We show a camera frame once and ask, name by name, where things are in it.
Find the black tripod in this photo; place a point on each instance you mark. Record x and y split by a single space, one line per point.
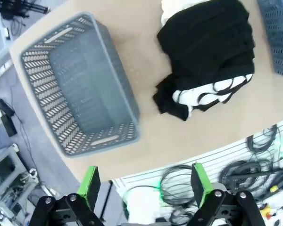
37 9

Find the grey plastic mesh basket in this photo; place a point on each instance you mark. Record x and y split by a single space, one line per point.
278 47
85 94

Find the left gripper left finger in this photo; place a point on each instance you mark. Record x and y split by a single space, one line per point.
89 188

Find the thin black garment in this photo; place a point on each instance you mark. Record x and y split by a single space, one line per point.
169 103

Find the white shorts with black stripes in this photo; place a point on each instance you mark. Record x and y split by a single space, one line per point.
186 96

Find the white slotted base plate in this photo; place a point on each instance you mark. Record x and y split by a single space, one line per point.
214 162

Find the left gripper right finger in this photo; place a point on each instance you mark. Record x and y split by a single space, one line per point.
201 188

